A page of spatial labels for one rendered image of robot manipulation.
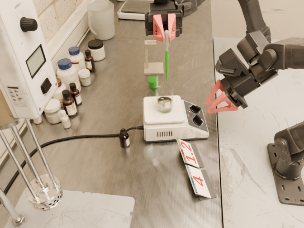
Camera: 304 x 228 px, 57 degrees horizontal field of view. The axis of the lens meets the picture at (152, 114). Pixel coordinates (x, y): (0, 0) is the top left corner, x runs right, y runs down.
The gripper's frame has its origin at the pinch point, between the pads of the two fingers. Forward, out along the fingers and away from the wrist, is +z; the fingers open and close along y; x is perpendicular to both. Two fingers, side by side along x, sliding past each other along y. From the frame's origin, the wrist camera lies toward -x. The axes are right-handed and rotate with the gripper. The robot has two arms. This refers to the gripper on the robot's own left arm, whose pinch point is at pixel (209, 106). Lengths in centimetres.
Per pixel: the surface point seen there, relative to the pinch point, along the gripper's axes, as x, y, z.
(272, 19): 80, -137, -35
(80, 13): -29, -76, 38
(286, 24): 89, -136, -41
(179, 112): -1.9, -2.7, 8.8
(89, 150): -13.5, 2.8, 35.8
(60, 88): -27, -18, 38
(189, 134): 4.1, 1.1, 10.5
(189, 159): 3.7, 10.4, 11.7
